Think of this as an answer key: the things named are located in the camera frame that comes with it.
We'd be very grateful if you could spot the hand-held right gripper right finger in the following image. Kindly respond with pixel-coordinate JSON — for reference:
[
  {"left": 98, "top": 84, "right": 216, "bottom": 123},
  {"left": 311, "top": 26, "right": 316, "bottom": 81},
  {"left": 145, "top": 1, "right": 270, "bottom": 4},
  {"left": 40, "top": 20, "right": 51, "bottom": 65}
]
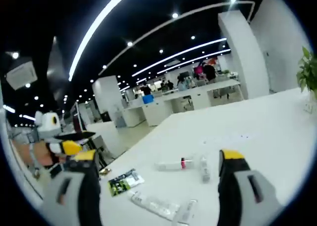
[{"left": 217, "top": 149, "right": 285, "bottom": 226}]

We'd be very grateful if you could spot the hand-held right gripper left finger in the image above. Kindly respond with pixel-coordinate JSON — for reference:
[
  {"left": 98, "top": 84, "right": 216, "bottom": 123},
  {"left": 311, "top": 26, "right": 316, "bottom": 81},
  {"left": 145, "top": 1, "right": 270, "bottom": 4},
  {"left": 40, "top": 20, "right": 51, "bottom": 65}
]
[{"left": 41, "top": 149, "right": 103, "bottom": 226}]

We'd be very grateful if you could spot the small white skincare bottle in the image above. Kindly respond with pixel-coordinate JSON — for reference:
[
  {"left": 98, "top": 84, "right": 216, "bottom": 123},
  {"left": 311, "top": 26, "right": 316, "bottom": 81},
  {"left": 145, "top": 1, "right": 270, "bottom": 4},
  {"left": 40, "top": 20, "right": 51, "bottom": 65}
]
[
  {"left": 173, "top": 198, "right": 199, "bottom": 224},
  {"left": 198, "top": 155, "right": 211, "bottom": 183}
]

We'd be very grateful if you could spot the white skincare bottle red collar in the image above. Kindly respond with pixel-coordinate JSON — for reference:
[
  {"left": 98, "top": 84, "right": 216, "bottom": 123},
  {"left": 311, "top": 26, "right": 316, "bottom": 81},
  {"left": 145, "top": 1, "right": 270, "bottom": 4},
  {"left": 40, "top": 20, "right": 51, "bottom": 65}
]
[{"left": 155, "top": 158, "right": 195, "bottom": 171}]

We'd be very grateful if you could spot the white skincare tube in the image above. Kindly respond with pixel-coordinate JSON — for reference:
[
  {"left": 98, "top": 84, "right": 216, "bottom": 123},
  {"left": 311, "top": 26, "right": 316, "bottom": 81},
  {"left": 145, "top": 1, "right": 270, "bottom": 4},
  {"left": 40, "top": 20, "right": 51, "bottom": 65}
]
[{"left": 130, "top": 191, "right": 180, "bottom": 221}]

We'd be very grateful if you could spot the person's left hand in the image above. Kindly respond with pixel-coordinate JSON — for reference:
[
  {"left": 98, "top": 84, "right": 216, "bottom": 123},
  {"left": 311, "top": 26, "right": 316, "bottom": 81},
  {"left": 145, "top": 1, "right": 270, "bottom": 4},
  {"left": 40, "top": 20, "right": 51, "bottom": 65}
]
[{"left": 33, "top": 141, "right": 59, "bottom": 169}]

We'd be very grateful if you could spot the dark red banner stand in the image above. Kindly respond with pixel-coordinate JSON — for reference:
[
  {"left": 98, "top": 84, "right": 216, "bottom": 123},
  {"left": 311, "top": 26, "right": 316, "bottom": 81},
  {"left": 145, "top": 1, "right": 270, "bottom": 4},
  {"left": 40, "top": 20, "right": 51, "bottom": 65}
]
[{"left": 70, "top": 102, "right": 84, "bottom": 133}]

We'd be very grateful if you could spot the pale wristband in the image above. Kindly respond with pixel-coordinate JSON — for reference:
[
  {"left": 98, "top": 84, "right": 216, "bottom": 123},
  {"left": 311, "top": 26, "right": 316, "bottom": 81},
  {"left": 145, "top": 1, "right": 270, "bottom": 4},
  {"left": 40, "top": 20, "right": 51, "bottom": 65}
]
[{"left": 27, "top": 141, "right": 35, "bottom": 167}]

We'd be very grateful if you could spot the green black foil packet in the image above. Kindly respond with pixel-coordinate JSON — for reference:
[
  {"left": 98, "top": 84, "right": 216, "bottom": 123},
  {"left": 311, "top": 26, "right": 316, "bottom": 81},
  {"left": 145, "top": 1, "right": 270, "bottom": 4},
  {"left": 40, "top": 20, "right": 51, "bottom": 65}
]
[{"left": 107, "top": 168, "right": 145, "bottom": 197}]

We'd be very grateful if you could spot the ceiling air conditioner unit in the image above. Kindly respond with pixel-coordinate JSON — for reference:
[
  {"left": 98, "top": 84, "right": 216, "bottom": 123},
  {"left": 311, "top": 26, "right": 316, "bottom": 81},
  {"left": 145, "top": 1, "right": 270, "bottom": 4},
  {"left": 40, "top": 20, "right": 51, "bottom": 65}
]
[{"left": 6, "top": 62, "right": 38, "bottom": 90}]

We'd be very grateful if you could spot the white office desk row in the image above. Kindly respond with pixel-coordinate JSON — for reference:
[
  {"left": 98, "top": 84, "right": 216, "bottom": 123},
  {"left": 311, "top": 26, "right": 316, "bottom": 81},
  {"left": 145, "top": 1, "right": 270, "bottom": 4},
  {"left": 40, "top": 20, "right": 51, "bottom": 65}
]
[{"left": 121, "top": 78, "right": 248, "bottom": 126}]

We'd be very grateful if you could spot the long ceiling light strip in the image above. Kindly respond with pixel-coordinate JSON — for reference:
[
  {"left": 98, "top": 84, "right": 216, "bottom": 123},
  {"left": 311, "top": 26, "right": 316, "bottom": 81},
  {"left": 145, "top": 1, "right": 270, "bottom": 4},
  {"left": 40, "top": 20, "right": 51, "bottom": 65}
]
[{"left": 68, "top": 0, "right": 137, "bottom": 82}]

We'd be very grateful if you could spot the green potted plant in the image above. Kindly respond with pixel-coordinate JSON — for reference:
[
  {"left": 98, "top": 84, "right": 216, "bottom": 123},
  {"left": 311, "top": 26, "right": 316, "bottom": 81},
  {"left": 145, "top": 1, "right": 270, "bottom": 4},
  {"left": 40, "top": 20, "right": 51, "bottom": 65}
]
[{"left": 296, "top": 46, "right": 317, "bottom": 93}]

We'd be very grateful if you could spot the black frame stand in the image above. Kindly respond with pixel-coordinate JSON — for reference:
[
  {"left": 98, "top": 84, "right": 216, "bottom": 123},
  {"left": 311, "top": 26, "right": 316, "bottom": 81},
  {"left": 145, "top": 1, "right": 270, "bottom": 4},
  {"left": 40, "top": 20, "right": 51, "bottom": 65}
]
[{"left": 81, "top": 130, "right": 109, "bottom": 167}]

